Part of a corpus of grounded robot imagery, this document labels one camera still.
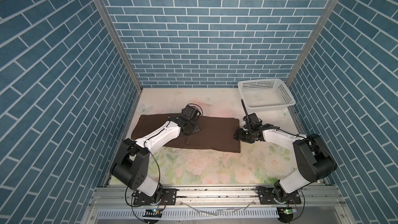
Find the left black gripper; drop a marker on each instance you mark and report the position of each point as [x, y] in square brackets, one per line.
[197, 128]

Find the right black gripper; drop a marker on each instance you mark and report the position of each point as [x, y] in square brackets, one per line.
[238, 135]

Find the brown trousers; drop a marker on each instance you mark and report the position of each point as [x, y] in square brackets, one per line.
[215, 133]

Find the white plastic laundry basket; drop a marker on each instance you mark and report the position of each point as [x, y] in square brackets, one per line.
[265, 95]

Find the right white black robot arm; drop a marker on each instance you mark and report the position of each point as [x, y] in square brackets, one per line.
[313, 159]

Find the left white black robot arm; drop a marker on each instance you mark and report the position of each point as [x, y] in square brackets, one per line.
[131, 163]

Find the right green circuit board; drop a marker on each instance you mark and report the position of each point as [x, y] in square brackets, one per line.
[287, 210]

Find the green circuit board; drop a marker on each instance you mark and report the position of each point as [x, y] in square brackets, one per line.
[153, 213]
[287, 210]

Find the left green circuit board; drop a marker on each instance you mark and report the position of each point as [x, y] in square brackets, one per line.
[153, 213]

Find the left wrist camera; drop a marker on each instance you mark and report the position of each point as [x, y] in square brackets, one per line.
[190, 113]

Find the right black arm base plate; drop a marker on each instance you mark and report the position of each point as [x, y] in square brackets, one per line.
[267, 197]

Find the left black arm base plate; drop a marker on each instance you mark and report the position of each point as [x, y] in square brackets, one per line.
[163, 196]

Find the white slotted cable duct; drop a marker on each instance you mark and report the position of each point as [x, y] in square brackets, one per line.
[191, 214]

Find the aluminium front rail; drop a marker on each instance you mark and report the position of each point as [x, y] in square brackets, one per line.
[321, 204]

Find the right aluminium corner post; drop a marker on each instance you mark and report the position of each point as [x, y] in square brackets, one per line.
[320, 24]

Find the aluminium corner post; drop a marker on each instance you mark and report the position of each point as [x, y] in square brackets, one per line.
[320, 24]
[102, 11]

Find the left aluminium corner post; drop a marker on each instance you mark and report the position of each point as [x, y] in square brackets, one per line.
[102, 11]

